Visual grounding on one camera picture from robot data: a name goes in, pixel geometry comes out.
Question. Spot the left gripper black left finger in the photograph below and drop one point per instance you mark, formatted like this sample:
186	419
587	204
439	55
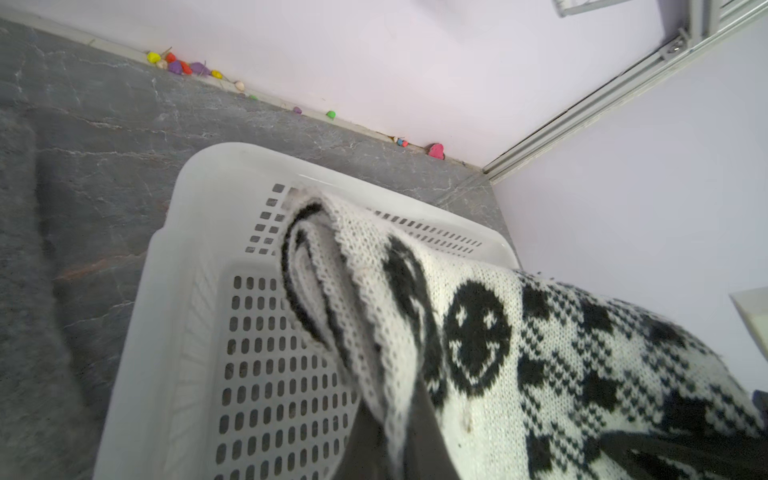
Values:
425	453

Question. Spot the pink heart bead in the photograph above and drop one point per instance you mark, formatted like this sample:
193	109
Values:
436	150

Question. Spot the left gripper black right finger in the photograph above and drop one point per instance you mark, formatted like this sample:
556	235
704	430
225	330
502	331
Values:
729	457

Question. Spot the white plastic perforated basket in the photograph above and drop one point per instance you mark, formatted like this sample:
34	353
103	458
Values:
214	382

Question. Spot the colourful beads along wall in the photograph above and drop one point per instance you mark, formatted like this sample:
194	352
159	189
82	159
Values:
167	60

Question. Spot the white black smiley scarf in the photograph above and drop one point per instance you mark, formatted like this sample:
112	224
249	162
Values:
525	375

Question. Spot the white wire wall shelf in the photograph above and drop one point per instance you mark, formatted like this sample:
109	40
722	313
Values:
566	8

